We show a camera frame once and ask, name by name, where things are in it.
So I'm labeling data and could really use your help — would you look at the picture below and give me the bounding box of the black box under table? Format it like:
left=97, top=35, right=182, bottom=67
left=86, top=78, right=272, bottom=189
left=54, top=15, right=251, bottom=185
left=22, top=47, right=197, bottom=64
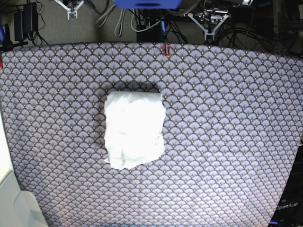
left=136, top=25, right=163, bottom=43

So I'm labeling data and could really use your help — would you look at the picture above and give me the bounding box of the white T-shirt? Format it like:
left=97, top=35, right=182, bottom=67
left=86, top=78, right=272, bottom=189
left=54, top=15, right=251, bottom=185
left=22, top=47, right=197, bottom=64
left=104, top=91, right=166, bottom=170

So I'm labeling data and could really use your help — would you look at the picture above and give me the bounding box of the grey plastic bin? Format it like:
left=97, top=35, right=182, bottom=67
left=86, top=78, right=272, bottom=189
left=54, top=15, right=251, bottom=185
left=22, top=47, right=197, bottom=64
left=0, top=172, right=48, bottom=227

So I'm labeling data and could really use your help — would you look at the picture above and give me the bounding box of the black stand left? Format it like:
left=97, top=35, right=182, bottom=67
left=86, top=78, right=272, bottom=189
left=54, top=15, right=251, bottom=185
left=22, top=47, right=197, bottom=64
left=0, top=1, right=38, bottom=52

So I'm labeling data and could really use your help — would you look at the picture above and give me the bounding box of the red table clamp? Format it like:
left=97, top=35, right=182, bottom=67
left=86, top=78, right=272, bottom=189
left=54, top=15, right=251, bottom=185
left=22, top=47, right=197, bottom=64
left=162, top=43, right=170, bottom=57

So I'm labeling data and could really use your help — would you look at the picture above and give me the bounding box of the patterned blue table cloth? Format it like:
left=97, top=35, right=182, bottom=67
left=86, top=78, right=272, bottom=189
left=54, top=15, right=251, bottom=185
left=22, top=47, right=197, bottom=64
left=0, top=43, right=303, bottom=227

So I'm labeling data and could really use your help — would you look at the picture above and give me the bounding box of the white cable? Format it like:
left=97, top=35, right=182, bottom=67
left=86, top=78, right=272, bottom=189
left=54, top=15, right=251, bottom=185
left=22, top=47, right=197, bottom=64
left=115, top=9, right=126, bottom=37

